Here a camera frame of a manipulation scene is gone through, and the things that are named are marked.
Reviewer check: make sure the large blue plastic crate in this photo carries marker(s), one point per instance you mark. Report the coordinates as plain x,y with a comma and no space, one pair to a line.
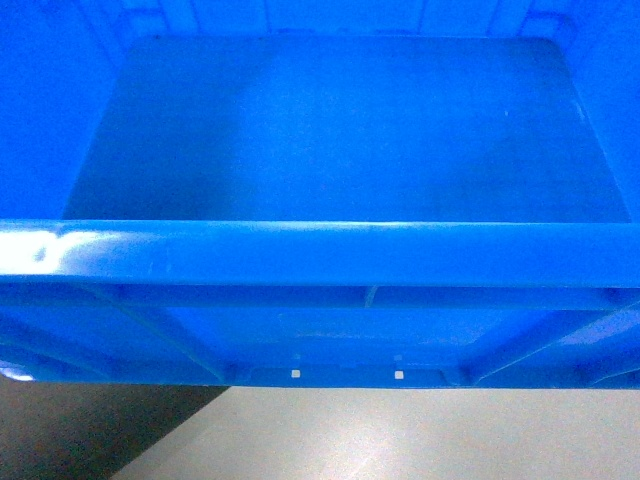
342,194

